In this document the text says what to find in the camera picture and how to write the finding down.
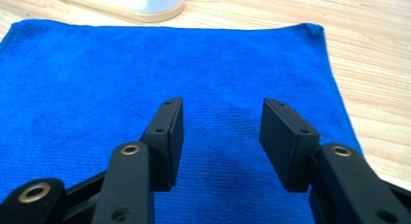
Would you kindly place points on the blue cloth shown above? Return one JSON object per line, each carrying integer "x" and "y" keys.
{"x": 97, "y": 88}

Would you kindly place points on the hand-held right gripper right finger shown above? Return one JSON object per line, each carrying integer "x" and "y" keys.
{"x": 286, "y": 146}

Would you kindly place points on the white container on wooden base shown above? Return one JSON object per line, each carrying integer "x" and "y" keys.
{"x": 135, "y": 2}

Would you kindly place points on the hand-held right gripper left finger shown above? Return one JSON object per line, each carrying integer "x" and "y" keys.
{"x": 164, "y": 143}

